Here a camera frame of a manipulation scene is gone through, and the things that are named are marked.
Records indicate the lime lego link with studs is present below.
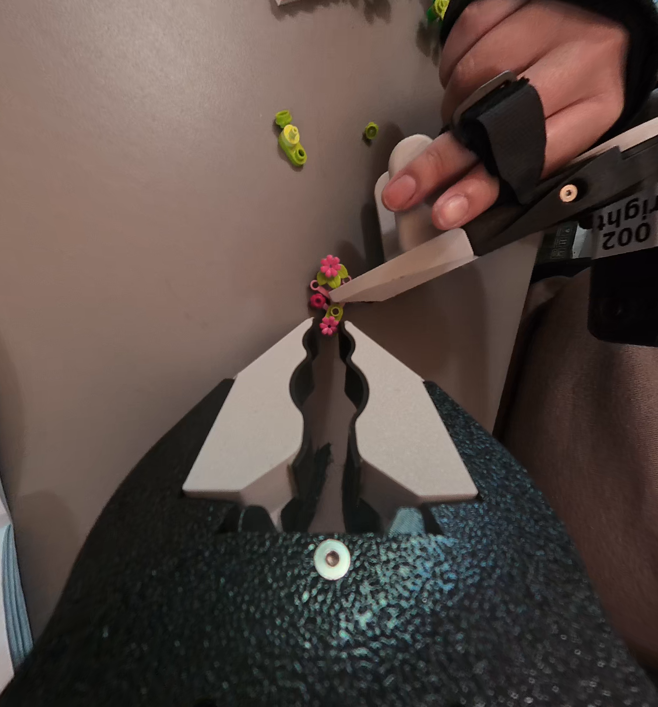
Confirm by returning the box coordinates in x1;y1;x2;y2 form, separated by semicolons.
275;109;309;167

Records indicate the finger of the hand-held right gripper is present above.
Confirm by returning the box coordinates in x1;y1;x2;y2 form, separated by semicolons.
329;229;479;303

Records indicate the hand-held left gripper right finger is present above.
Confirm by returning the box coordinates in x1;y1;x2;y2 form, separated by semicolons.
337;319;480;534

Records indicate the pink lego branch with flowers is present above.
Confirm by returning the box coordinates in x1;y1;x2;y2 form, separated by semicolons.
308;254;353;310

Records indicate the person's right hand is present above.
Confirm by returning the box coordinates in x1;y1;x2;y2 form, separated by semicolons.
381;0;633;231

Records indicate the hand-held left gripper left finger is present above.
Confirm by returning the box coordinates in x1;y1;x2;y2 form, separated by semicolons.
182;317;334;532

